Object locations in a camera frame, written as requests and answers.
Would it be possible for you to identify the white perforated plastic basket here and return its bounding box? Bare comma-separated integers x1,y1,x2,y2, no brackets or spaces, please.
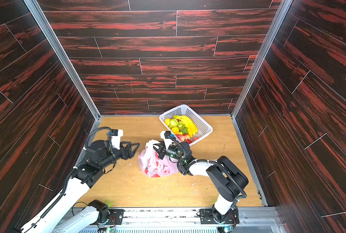
159,104,213,146

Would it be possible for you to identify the metal base rail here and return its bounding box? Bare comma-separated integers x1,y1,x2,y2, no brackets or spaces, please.
82,207,286,233

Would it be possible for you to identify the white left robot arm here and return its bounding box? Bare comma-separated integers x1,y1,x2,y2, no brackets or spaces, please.
17,140,140,233

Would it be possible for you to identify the red fake strawberry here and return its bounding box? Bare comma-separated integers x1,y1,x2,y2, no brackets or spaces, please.
176,134,191,144

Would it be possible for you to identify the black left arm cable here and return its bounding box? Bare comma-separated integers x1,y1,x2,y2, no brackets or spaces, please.
21,126,115,231

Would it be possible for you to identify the yellow fake banana bunch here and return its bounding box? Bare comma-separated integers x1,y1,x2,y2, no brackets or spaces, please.
178,115,198,137

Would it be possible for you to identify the small yellow fake fruit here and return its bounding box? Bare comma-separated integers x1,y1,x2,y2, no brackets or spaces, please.
164,118,171,126

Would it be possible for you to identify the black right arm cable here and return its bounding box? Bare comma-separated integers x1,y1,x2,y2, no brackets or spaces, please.
166,133,248,202

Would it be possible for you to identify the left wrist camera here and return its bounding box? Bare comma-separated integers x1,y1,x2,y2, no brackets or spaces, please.
108,129,123,150

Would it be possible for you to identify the light green fake fruit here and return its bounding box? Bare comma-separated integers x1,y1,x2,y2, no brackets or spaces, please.
169,118,178,128

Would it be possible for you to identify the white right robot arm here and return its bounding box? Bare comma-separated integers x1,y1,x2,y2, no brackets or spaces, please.
153,141,249,224

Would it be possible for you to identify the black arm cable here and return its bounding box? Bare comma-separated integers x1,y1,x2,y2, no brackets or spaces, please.
21,126,115,231
166,133,248,202

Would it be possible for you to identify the pink plastic bag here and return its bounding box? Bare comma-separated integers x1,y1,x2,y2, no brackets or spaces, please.
138,140,179,178

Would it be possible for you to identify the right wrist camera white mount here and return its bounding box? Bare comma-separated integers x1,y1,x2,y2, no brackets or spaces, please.
160,131,175,149

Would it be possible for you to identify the small green fake fruit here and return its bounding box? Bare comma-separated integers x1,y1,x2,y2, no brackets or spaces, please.
177,121,186,130

